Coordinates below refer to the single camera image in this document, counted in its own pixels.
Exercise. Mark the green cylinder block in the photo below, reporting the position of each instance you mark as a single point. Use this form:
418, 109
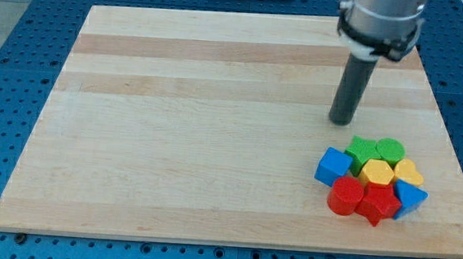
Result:
391, 150

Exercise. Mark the wooden board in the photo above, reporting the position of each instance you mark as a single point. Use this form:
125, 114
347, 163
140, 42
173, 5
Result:
206, 127

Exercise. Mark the yellow heart block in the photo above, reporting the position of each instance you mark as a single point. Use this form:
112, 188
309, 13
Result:
406, 170

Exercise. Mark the green star block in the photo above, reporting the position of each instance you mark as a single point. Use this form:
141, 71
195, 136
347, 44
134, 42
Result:
361, 150

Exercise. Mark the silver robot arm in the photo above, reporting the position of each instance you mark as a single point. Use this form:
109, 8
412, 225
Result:
380, 28

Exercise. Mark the blue cube block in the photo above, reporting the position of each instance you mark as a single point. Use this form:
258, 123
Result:
334, 164

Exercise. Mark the red star block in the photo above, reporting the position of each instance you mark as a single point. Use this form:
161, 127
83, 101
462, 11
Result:
379, 202

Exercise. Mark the blue triangle block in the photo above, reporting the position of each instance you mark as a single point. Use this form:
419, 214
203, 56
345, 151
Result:
410, 197

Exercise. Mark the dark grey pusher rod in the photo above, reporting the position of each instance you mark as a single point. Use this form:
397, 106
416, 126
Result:
351, 87

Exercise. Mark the yellow hexagon block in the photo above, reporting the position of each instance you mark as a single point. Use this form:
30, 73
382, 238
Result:
377, 171

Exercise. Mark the red cylinder block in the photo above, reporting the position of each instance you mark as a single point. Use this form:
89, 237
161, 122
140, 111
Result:
345, 196

